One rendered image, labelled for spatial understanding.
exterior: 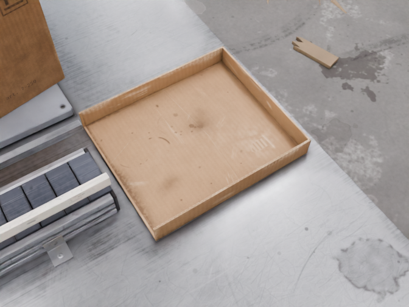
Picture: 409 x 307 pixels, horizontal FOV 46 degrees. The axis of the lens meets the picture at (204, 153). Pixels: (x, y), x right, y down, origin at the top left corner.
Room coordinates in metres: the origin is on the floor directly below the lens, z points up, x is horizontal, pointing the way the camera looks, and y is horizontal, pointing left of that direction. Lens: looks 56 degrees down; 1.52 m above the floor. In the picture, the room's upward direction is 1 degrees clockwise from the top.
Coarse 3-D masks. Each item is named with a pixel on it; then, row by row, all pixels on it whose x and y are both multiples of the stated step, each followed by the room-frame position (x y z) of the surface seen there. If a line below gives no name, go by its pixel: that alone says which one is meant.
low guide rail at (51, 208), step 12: (96, 180) 0.35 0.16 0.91; (108, 180) 0.36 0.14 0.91; (72, 192) 0.33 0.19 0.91; (84, 192) 0.33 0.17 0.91; (48, 204) 0.31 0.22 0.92; (60, 204) 0.31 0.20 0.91; (72, 204) 0.32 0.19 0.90; (24, 216) 0.29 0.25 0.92; (36, 216) 0.29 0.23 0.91; (48, 216) 0.30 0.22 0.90; (0, 228) 0.27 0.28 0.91; (12, 228) 0.28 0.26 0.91; (24, 228) 0.28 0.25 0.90; (0, 240) 0.26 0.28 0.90
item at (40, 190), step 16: (80, 160) 0.41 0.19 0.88; (48, 176) 0.38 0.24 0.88; (64, 176) 0.38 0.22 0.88; (80, 176) 0.38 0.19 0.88; (96, 176) 0.38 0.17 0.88; (16, 192) 0.35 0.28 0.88; (32, 192) 0.35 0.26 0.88; (48, 192) 0.35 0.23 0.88; (64, 192) 0.35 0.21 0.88; (96, 192) 0.35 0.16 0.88; (0, 208) 0.32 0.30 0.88; (16, 208) 0.32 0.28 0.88; (32, 208) 0.33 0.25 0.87; (0, 224) 0.30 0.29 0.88; (48, 224) 0.30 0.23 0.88; (16, 240) 0.28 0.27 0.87
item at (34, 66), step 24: (0, 0) 0.57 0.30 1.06; (24, 0) 0.59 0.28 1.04; (0, 24) 0.56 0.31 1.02; (24, 24) 0.58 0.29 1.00; (0, 48) 0.55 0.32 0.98; (24, 48) 0.57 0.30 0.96; (48, 48) 0.60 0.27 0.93; (0, 72) 0.53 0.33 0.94; (24, 72) 0.56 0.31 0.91; (48, 72) 0.59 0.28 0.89; (0, 96) 0.52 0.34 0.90; (24, 96) 0.55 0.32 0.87
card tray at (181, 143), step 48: (144, 96) 0.58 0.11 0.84; (192, 96) 0.58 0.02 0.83; (240, 96) 0.59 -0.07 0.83; (96, 144) 0.47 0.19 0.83; (144, 144) 0.47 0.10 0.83; (192, 144) 0.48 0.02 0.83; (240, 144) 0.48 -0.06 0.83; (288, 144) 0.48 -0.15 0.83; (144, 192) 0.38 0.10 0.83; (192, 192) 0.38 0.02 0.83
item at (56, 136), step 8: (64, 128) 0.41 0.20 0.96; (72, 128) 0.41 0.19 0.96; (80, 128) 0.42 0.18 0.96; (48, 136) 0.40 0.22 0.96; (56, 136) 0.40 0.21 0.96; (64, 136) 0.40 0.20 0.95; (24, 144) 0.38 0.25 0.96; (32, 144) 0.38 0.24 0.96; (40, 144) 0.38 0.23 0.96; (48, 144) 0.39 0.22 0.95; (8, 152) 0.37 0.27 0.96; (16, 152) 0.37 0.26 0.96; (24, 152) 0.37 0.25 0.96; (32, 152) 0.37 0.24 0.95; (0, 160) 0.35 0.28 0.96; (8, 160) 0.36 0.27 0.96; (16, 160) 0.36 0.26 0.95; (0, 168) 0.35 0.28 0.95
